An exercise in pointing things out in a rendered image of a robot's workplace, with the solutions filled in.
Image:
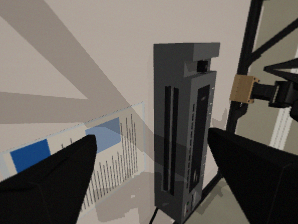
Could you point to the white laminated sheet with blue panel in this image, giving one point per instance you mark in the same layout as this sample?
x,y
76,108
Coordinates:
x,y
121,152

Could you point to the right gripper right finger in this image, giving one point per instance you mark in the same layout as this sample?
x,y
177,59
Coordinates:
x,y
263,179

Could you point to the dark grey laminator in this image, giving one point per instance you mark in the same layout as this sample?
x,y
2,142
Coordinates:
x,y
183,101

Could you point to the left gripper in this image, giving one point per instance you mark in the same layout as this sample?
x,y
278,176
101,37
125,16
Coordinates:
x,y
291,64

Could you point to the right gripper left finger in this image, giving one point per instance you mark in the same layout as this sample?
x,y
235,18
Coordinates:
x,y
51,191

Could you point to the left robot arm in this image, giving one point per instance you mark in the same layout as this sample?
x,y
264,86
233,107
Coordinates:
x,y
285,94

